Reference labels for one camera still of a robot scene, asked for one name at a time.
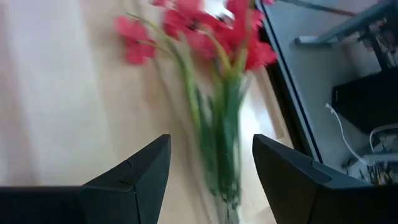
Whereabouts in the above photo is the grey metal bar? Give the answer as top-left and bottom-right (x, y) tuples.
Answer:
(294, 0), (398, 47)

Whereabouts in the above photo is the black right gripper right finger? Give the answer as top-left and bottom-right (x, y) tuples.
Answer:
(252, 134), (398, 224)

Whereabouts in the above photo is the red artificial flower bunch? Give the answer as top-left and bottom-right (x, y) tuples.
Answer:
(113, 0), (279, 224)

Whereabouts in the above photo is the white cable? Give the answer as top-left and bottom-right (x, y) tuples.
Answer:
(325, 102), (374, 166)
(369, 123), (398, 153)

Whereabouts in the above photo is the black box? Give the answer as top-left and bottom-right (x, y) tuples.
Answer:
(331, 67), (398, 134)

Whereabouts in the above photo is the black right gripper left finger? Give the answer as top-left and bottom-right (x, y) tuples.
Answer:
(0, 134), (172, 224)

